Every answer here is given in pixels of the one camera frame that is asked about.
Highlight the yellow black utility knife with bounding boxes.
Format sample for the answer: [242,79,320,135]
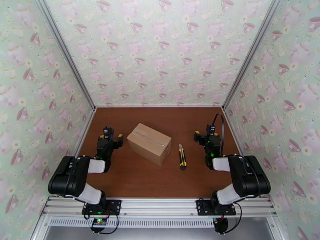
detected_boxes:
[178,144,187,170]

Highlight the brown cardboard express box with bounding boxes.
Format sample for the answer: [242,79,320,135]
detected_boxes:
[126,123,172,166]

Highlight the circuit board with green light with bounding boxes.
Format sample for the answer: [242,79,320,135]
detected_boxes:
[90,218,108,228]

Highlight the black round adapter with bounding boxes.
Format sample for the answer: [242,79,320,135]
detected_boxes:
[213,218,229,234]

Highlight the aluminium table side rail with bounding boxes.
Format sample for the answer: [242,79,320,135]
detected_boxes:
[223,108,245,157]
[72,108,97,157]

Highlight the aluminium table back rail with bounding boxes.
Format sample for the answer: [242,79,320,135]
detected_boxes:
[96,105,224,108]

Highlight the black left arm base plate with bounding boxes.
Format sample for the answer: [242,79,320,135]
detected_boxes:
[82,199,122,215]

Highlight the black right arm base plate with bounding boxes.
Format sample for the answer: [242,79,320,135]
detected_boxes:
[196,199,237,216]

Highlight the black looped power cable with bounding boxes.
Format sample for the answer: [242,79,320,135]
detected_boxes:
[84,212,120,235]
[225,202,243,234]

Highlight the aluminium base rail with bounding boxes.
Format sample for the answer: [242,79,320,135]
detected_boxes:
[41,196,277,218]

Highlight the perforated white cable tray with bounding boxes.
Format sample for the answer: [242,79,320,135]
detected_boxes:
[48,218,216,229]

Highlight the aluminium corner post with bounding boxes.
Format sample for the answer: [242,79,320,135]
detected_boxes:
[221,0,286,112]
[33,0,97,110]

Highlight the aluminium frame leg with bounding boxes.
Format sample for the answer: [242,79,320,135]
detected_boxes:
[266,214,286,240]
[30,214,50,240]

